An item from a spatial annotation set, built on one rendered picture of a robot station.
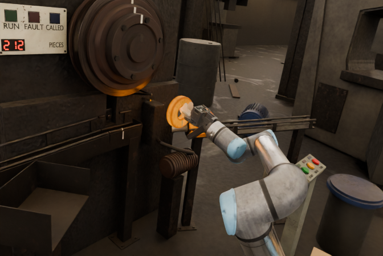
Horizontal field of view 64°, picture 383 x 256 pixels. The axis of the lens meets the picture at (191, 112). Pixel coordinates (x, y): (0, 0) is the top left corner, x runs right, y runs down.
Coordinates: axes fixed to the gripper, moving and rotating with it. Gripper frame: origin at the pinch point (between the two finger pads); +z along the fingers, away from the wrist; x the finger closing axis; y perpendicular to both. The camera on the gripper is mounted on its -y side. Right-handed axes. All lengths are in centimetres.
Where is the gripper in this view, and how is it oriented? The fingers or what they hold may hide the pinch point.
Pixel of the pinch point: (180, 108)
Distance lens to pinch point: 148.5
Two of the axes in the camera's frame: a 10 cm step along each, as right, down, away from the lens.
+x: -6.5, 1.6, -7.4
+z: -6.8, -5.5, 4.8
